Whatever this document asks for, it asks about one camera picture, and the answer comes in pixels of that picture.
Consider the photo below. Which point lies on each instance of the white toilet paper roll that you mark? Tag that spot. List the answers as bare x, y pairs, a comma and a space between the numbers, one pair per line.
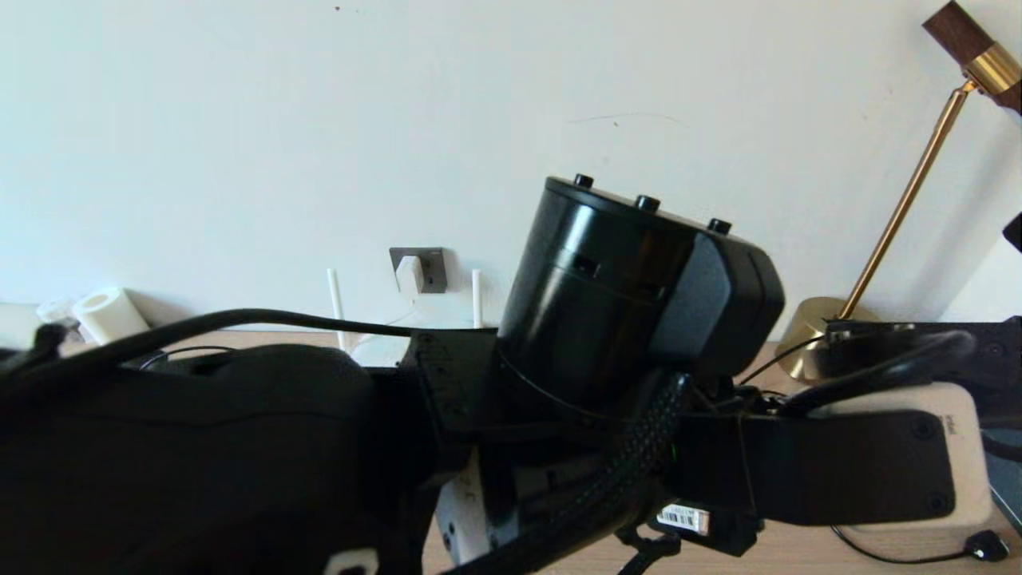
112, 315

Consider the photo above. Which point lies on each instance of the gold desk lamp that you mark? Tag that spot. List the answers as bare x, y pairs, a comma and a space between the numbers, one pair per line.
802, 339

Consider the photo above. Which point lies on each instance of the white router with antennas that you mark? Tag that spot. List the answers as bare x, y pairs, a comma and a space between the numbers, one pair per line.
477, 295

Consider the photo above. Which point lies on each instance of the white power adapter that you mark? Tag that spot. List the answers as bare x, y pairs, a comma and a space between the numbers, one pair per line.
410, 274

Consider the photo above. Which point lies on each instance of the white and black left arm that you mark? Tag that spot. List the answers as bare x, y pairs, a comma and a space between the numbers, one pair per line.
200, 463

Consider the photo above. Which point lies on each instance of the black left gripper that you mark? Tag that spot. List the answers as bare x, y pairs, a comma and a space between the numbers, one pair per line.
623, 303

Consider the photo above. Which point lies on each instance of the grey wall socket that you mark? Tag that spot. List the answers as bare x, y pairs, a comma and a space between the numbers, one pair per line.
435, 271

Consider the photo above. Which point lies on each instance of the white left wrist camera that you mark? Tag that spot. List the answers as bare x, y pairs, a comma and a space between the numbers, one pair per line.
970, 471

